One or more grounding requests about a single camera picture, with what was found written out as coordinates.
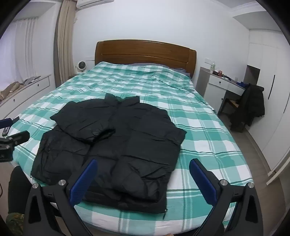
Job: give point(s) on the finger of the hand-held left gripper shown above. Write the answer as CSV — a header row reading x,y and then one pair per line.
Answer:
x,y
20,137
5,123

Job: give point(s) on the small clear bottle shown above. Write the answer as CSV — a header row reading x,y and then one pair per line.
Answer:
x,y
212,66

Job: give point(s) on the wooden headboard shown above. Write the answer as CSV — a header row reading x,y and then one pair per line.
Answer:
x,y
145,53

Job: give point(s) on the black coat on chair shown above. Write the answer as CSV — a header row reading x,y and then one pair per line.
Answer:
x,y
251,106

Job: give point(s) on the beige curtain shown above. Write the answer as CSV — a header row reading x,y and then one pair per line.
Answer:
x,y
65,45

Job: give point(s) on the person's camouflage jacket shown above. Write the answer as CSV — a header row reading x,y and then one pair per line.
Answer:
x,y
14,224

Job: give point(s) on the black quilted jacket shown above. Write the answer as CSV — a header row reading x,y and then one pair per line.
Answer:
x,y
113,145

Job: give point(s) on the dark red desk clutter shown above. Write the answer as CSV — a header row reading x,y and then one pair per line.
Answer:
x,y
219,72

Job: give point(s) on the bed with green plaid sheet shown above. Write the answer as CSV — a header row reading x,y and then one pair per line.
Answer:
x,y
199,140

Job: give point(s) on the grey garment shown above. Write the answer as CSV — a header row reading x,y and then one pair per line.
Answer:
x,y
30,80

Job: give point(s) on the white sheer curtain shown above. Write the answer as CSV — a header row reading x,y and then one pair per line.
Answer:
x,y
27,50

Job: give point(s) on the blue cloth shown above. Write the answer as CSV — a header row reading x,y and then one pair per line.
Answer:
x,y
242,84

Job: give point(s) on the white desk with drawer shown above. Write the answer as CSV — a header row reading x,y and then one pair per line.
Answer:
x,y
215,90

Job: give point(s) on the grey pillow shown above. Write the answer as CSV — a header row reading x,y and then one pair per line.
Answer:
x,y
179,70

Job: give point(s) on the person's black pants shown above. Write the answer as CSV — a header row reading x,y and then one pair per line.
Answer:
x,y
19,190

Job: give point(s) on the small white fan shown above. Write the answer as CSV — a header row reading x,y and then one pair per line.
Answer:
x,y
80,66

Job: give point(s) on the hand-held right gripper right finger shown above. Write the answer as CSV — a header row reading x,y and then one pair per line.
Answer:
x,y
204,183

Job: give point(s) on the white air conditioner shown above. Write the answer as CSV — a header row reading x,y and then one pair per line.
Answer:
x,y
95,2

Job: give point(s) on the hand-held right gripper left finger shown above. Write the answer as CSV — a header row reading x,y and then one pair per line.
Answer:
x,y
82,183

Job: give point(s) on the white wardrobe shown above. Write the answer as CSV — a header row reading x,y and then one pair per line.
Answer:
x,y
271,95

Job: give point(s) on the beige garment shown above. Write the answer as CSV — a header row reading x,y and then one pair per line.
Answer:
x,y
10,89

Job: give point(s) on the white window bench cabinet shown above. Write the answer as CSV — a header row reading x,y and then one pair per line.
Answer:
x,y
29,90

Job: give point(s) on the small remote control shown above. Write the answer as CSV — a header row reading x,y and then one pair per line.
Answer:
x,y
5,131

